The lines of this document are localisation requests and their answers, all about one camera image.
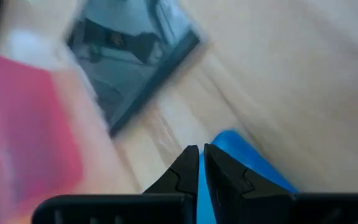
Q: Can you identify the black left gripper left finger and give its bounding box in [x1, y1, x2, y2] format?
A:
[143, 144, 200, 197]

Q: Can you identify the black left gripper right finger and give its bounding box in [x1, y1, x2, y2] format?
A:
[203, 142, 295, 224]

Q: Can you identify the clear plastic jewel case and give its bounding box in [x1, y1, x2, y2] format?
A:
[65, 0, 201, 138]

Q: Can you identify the pink translucent plastic bin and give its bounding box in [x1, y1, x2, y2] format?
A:
[0, 51, 83, 224]

